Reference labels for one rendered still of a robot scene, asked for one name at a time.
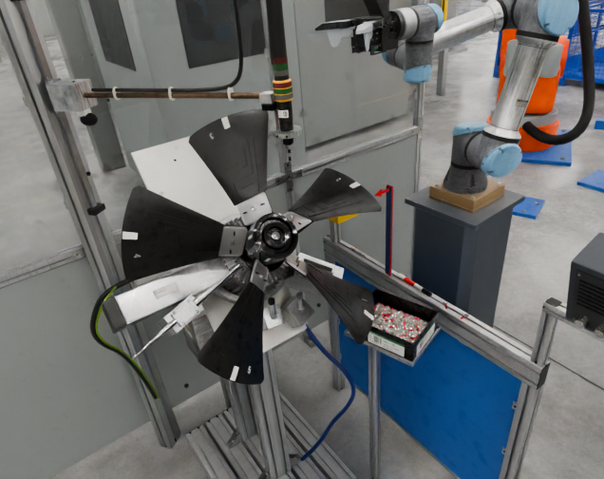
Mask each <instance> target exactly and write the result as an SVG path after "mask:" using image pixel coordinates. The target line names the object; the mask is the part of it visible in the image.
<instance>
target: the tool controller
mask: <svg viewBox="0 0 604 479"><path fill-rule="evenodd" d="M565 317H566V318H567V319H569V320H571V321H573V322H574V323H575V324H576V326H577V327H578V328H581V329H584V328H586V329H588V330H590V331H592V332H594V333H595V335H596V336H597V337H599V338H604V233H601V232H600V233H598V234H597V235H596V236H595V237H594V238H593V239H592V240H591V241H590V242H589V243H588V244H587V245H586V246H585V247H584V248H583V249H582V250H581V251H580V252H579V253H578V255H577V256H576V257H575V258H574V259H573V260H572V261H571V270H570V279H569V288H568V297H567V306H566V316H565Z"/></svg>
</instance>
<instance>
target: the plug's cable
mask: <svg viewBox="0 0 604 479"><path fill-rule="evenodd" d="M130 282H132V281H129V280H128V279H124V280H122V281H120V282H118V283H116V284H114V285H113V286H111V287H110V288H108V289H107V290H106V291H104V292H103V293H102V294H101V295H100V297H99V298H98V300H97V301H96V303H95V306H94V308H93V311H92V315H91V319H90V332H91V334H92V336H93V338H94V339H95V340H96V341H97V342H98V343H99V344H100V345H102V346H103V347H105V348H106V349H108V350H110V351H113V352H115V353H116V354H119V355H120V356H121V357H122V358H124V359H125V360H126V361H127V362H128V363H129V364H130V366H131V367H132V368H133V369H134V370H135V372H136V373H137V374H138V376H139V377H140V378H141V380H142V382H143V383H144V384H145V386H146V387H147V389H148V391H149V392H150V393H151V394H152V396H153V398H154V399H157V398H160V397H159V396H158V394H157V392H156V391H155V389H154V387H153V386H152V384H151V383H150V381H149V379H148V378H147V377H146V375H145V374H144V372H143V371H142V369H141V368H140V367H139V366H138V364H137V363H136V362H135V361H134V360H133V359H132V358H131V357H130V356H129V355H128V354H127V353H125V352H124V351H122V350H121V349H119V348H117V347H115V346H112V345H110V344H109V343H107V342H106V341H104V340H103V339H102V337H101V336H100V334H99V331H98V321H99V317H100V314H101V311H102V309H103V306H101V305H102V303H103V301H105V300H107V299H108V298H109V297H110V295H111V294H112V293H113V292H114V291H115V290H117V289H119V288H121V287H122V286H124V285H125V284H128V283H130ZM100 307H101V308H100Z"/></svg>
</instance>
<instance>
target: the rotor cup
mask: <svg viewBox="0 0 604 479"><path fill-rule="evenodd" d="M273 232H278V233H279V234H280V238H279V239H274V238H273V236H272V234H273ZM251 234H253V237H252V238H250V239H248V237H249V236H251ZM297 243H298V233H297V230H296V227H295V225H294V224H293V222H292V221H291V220H290V219H289V218H287V217H286V216H284V215H282V214H279V213H269V214H266V215H263V216H262V217H260V218H259V219H258V220H257V221H256V222H255V223H253V224H251V225H249V226H248V228H247V235H246V239H245V243H244V247H243V252H242V255H241V256H239V257H237V259H238V260H239V262H240V263H241V264H242V265H243V266H244V267H245V268H246V269H247V270H249V271H251V270H252V266H253V262H254V258H256V259H258V260H259V261H260V262H261V263H262V264H263V265H264V266H265V267H266V268H267V269H268V272H269V273H271V272H272V271H274V270H276V269H277V268H279V267H280V266H281V265H282V264H283V262H284V260H285V258H287V257H288V256H290V255H291V254H292V253H293V251H294V250H295V248H296V246H297ZM266 259H270V260H269V261H265V260H266Z"/></svg>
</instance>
